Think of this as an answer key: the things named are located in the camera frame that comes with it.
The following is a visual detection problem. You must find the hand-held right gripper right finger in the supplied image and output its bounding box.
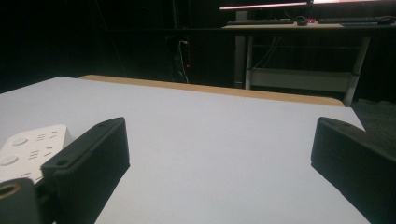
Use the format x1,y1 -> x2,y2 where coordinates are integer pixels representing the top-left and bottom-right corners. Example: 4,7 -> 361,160
310,117 -> 396,224

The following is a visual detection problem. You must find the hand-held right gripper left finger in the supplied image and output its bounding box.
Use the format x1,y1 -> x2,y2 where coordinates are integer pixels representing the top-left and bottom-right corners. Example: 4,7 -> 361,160
40,117 -> 131,224

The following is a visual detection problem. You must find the white power strip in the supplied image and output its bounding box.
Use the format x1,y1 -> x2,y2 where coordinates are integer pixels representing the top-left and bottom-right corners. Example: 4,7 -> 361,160
0,124 -> 73,185

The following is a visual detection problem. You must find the white-framed desk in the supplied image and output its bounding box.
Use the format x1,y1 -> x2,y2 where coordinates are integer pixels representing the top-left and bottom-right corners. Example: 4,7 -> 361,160
221,21 -> 396,107

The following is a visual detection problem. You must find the white table mat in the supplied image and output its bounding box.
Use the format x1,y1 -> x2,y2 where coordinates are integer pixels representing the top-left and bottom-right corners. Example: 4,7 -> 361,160
0,76 -> 372,224

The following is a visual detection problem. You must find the black keyboard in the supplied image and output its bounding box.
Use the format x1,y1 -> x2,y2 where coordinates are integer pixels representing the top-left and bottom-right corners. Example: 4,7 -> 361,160
226,18 -> 295,26

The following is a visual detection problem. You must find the computer monitor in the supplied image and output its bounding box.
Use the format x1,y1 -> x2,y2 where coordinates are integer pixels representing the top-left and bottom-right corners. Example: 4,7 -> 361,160
219,0 -> 396,11

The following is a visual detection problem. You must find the white cable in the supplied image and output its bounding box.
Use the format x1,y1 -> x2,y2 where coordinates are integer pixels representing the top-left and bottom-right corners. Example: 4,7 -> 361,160
177,39 -> 191,84

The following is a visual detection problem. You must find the black wall power strip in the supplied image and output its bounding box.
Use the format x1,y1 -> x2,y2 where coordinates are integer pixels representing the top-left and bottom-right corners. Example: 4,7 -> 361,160
182,35 -> 192,70

